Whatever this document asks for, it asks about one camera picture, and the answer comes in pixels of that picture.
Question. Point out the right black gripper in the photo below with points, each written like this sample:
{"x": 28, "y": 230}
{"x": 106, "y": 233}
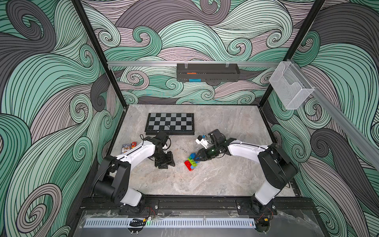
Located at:
{"x": 204, "y": 152}

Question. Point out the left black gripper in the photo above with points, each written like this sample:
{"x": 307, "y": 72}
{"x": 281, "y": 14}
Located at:
{"x": 169, "y": 161}

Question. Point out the red lego brick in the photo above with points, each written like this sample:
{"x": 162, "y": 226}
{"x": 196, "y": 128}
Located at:
{"x": 188, "y": 165}

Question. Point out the lime green lego brick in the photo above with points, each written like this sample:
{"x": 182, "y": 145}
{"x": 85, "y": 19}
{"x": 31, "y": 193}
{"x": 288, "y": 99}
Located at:
{"x": 193, "y": 163}

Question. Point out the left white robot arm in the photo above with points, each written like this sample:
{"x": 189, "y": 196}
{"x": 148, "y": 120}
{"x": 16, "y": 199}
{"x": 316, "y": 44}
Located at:
{"x": 112, "y": 179}

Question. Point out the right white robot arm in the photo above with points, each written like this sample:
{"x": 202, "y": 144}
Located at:
{"x": 278, "y": 168}

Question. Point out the red yellow toy car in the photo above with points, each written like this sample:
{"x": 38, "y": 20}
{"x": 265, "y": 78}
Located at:
{"x": 133, "y": 144}

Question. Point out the black grey chessboard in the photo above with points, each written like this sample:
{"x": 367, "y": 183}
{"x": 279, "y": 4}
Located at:
{"x": 171, "y": 123}

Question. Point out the blue card pack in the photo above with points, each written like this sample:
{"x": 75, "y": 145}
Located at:
{"x": 125, "y": 148}

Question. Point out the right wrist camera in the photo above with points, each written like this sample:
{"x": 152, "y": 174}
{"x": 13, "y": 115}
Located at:
{"x": 203, "y": 141}

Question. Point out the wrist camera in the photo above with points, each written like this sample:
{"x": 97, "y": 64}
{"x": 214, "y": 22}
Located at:
{"x": 161, "y": 140}
{"x": 203, "y": 141}

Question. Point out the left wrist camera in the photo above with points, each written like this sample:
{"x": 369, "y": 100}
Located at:
{"x": 161, "y": 140}

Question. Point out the white perforated cable duct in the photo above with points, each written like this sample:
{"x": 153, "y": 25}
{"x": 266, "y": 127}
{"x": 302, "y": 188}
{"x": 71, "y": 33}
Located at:
{"x": 203, "y": 222}

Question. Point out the black wall shelf tray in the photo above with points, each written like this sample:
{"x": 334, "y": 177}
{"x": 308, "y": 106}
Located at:
{"x": 209, "y": 73}

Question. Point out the clear plastic wall holder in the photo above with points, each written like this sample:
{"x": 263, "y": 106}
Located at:
{"x": 291, "y": 85}

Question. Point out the aluminium wall rail back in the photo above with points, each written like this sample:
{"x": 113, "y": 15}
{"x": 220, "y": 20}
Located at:
{"x": 164, "y": 63}

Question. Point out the aluminium wall rail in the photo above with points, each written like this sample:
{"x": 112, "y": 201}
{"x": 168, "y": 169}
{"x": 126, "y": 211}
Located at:
{"x": 164, "y": 63}
{"x": 324, "y": 93}

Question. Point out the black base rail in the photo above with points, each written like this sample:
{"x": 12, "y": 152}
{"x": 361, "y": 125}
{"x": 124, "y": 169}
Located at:
{"x": 163, "y": 205}

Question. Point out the aluminium wall rail right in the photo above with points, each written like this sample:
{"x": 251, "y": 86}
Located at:
{"x": 324, "y": 93}

